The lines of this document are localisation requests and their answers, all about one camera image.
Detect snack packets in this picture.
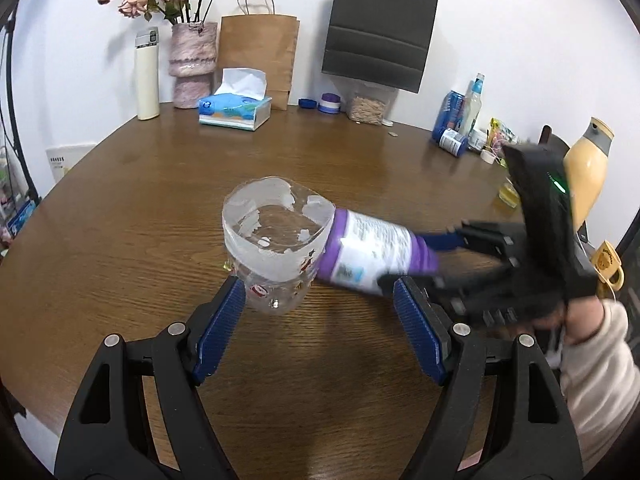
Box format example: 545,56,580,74
469,118,520,164

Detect blue soda can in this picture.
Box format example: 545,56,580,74
433,90,464,133

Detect yellow mug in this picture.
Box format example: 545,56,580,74
590,240,625,292

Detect black paper bag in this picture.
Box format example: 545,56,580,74
322,0,438,93

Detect blue white lying bottle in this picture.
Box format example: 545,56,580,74
432,128,469,157

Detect clear Santa glass cup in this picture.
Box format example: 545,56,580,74
221,176,336,314

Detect yellow thermos jug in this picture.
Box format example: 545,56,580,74
564,117,614,231

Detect pink ceramic vase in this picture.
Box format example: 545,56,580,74
168,22,218,110

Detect purple white small jar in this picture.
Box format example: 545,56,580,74
318,92,342,115

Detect clear plastic drink bottle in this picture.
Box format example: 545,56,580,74
458,73,485,136

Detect brown paper bag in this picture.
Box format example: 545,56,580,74
217,0,299,110

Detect blue jar lid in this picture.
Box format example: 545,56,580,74
298,99,318,110

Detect clear jar with grains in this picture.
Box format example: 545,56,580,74
347,88,394,126

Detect right hand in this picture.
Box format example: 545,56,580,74
509,296,604,346

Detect white sleeve right forearm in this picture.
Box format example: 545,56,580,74
560,299,639,472

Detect glass with yellow liquid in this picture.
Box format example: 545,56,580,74
498,178,521,209

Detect blue tissue box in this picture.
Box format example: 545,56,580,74
198,67,272,132

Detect wooden chair back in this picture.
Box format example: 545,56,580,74
538,125,570,157

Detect purple supplement bottle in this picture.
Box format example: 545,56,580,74
317,208,438,296

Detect cream thermos bottle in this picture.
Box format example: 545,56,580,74
134,27,160,120

